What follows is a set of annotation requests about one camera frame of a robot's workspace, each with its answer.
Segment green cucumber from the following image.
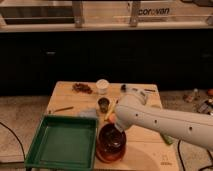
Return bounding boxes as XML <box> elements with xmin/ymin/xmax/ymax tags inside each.
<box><xmin>162</xmin><ymin>135</ymin><xmax>174</xmax><ymax>145</ymax></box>

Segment orange fruit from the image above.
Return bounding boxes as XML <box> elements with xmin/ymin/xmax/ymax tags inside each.
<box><xmin>108</xmin><ymin>113</ymin><xmax>116</xmax><ymax>123</ymax></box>

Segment yellow banana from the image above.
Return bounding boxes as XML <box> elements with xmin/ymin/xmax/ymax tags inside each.
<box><xmin>104</xmin><ymin>100</ymin><xmax>117</xmax><ymax>121</ymax></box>

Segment dark metal cup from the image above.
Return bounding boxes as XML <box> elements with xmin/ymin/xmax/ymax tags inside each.
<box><xmin>98</xmin><ymin>97</ymin><xmax>109</xmax><ymax>113</ymax></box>

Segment wooden shelf frame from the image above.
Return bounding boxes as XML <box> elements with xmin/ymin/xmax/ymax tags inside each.
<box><xmin>0</xmin><ymin>0</ymin><xmax>213</xmax><ymax>33</ymax></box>

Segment white paper cup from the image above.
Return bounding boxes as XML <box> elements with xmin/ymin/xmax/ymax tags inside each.
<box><xmin>96</xmin><ymin>79</ymin><xmax>109</xmax><ymax>95</ymax></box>

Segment black cable left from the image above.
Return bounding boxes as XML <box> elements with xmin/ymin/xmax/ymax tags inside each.
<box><xmin>0</xmin><ymin>121</ymin><xmax>27</xmax><ymax>163</ymax></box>

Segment green plastic tray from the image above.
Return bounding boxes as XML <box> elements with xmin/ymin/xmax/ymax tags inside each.
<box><xmin>25</xmin><ymin>115</ymin><xmax>98</xmax><ymax>171</ymax></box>

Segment dark brown bowl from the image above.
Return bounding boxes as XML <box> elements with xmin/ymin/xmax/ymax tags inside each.
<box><xmin>96</xmin><ymin>123</ymin><xmax>126</xmax><ymax>163</ymax></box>

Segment wooden stick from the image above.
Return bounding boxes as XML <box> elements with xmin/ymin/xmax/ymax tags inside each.
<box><xmin>48</xmin><ymin>106</ymin><xmax>74</xmax><ymax>114</ymax></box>

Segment clutter items on floor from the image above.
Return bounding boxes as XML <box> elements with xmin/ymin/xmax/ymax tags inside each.
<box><xmin>183</xmin><ymin>88</ymin><xmax>213</xmax><ymax>116</ymax></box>

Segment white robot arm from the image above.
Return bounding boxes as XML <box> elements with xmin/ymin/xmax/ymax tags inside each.
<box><xmin>115</xmin><ymin>93</ymin><xmax>213</xmax><ymax>151</ymax></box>

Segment black cable right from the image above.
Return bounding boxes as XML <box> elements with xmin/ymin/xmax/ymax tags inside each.
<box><xmin>176</xmin><ymin>139</ymin><xmax>213</xmax><ymax>171</ymax></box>

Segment black cable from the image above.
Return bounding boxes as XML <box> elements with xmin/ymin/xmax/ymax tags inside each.
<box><xmin>0</xmin><ymin>121</ymin><xmax>27</xmax><ymax>163</ymax></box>
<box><xmin>176</xmin><ymin>139</ymin><xmax>213</xmax><ymax>171</ymax></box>

